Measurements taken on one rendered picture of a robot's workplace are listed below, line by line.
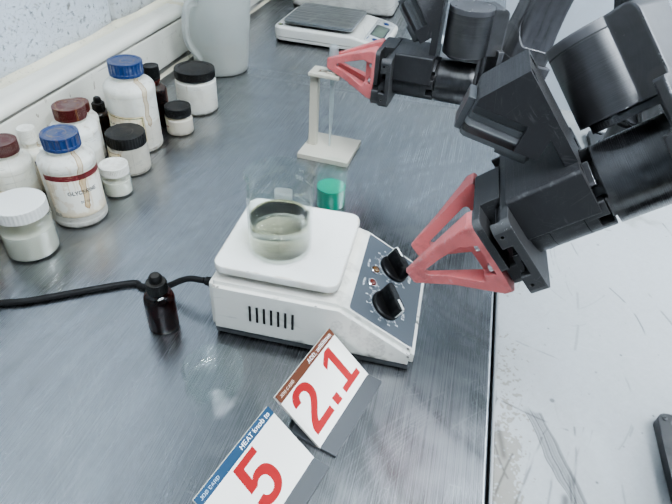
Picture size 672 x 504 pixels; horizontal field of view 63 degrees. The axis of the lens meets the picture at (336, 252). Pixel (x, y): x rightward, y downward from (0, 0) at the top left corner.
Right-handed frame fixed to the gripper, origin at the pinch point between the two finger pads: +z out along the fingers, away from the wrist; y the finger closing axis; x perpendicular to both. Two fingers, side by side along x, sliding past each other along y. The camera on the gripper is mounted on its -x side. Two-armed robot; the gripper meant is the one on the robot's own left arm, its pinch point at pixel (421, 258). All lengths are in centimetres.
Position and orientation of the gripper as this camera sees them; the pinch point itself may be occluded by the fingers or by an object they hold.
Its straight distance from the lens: 46.0
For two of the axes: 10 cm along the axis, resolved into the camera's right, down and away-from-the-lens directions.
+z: -7.8, 3.6, 5.1
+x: 5.8, 7.2, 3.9
